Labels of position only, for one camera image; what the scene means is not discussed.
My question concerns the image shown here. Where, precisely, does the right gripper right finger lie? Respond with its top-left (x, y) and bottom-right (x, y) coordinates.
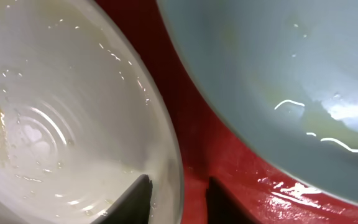
top-left (206, 177), bottom-right (260, 224)

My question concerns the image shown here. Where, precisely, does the light blue plate top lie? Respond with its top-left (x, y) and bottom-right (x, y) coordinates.
top-left (157, 0), bottom-right (358, 205)

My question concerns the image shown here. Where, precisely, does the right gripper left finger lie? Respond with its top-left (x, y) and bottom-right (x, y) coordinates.
top-left (91, 174), bottom-right (153, 224)

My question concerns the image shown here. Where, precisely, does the white cream plate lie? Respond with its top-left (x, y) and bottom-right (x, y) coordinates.
top-left (0, 0), bottom-right (184, 223)

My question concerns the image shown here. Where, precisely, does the red plastic tray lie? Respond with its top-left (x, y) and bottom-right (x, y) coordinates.
top-left (98, 0), bottom-right (358, 223)

